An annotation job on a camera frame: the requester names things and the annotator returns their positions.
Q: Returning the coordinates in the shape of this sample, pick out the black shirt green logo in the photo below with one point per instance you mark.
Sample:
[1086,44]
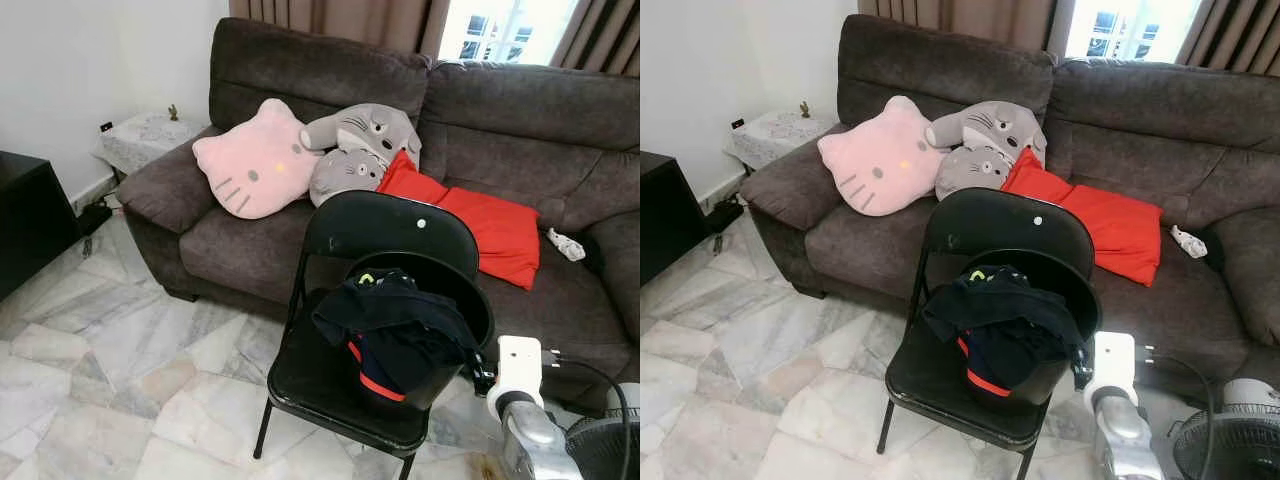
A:
[400,310]
[1010,305]

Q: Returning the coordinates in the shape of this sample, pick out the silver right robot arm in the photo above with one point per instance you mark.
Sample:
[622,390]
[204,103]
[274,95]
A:
[1125,440]
[530,440]

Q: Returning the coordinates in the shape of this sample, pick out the black round tub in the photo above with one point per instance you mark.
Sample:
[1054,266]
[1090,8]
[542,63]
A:
[1085,300]
[470,310]

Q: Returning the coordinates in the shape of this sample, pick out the navy garment red stripe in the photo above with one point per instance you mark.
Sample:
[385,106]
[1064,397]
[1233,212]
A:
[385,365]
[1000,365]

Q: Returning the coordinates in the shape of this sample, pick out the black floor fan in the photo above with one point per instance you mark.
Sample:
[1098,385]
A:
[600,450]
[1230,450]

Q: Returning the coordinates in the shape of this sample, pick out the red pillow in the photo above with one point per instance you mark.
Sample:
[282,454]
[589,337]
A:
[1110,225]
[490,230]

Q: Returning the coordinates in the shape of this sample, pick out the small white plush toy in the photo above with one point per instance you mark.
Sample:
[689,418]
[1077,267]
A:
[566,245]
[1190,241]

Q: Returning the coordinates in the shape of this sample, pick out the black folding chair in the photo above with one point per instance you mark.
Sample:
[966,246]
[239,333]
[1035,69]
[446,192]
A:
[1000,220]
[380,225]

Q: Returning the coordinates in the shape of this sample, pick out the black TV console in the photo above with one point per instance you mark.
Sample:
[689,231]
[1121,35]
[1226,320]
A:
[30,220]
[670,215]

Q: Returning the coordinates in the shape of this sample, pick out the brown fabric sofa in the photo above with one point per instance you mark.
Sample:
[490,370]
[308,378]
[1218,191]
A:
[1150,130]
[520,130]

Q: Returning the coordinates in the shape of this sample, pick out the grey plush toy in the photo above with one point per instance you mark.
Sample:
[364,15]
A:
[990,130]
[370,135]

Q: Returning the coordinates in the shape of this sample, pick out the pink cat pillow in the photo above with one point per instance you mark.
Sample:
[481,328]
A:
[880,160]
[255,165]

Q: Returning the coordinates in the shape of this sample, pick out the bright window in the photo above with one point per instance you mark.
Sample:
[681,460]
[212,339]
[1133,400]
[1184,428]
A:
[500,30]
[1130,25]

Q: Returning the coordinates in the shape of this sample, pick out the brown curtain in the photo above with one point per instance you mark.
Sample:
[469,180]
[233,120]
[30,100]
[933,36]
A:
[605,30]
[340,20]
[960,18]
[1235,30]

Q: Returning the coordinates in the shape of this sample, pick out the side table lace cloth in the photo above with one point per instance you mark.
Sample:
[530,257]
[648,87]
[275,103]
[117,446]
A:
[775,135]
[145,140]

